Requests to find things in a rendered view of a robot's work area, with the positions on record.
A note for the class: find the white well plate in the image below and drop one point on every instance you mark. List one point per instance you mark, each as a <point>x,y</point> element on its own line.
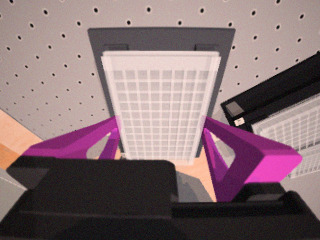
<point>297,125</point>
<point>309,164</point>
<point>161,97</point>

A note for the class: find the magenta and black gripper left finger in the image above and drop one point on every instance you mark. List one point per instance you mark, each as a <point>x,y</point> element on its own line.
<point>75,144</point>

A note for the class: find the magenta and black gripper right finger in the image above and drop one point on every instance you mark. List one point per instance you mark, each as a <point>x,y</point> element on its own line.
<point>257,159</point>

